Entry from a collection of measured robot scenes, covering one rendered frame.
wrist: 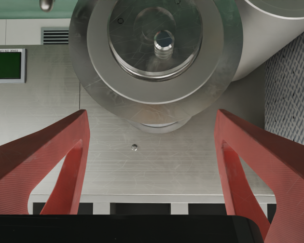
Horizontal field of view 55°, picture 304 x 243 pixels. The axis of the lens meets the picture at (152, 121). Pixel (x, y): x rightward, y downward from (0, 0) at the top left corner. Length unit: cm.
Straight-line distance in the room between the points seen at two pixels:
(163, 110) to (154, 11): 8
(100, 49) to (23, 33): 317
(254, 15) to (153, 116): 13
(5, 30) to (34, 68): 287
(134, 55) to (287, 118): 26
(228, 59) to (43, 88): 44
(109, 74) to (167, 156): 35
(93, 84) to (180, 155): 35
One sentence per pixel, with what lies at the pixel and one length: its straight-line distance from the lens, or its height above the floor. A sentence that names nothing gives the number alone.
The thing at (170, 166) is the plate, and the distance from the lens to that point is 57.
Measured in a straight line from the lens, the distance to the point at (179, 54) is 23.
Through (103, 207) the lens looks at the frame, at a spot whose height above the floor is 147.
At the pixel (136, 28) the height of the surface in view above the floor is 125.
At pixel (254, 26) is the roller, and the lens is 31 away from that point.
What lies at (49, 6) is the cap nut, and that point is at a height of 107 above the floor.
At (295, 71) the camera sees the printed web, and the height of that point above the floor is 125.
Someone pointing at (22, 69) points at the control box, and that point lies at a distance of 65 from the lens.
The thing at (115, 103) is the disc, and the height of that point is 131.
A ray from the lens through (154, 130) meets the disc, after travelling 50.
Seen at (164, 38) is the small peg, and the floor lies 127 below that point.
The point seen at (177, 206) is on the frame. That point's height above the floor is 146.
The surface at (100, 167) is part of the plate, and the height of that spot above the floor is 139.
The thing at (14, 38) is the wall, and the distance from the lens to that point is 344.
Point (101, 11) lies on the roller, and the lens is 27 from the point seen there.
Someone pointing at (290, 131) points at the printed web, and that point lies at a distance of 42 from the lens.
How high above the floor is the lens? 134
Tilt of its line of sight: 4 degrees down
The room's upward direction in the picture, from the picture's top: 180 degrees clockwise
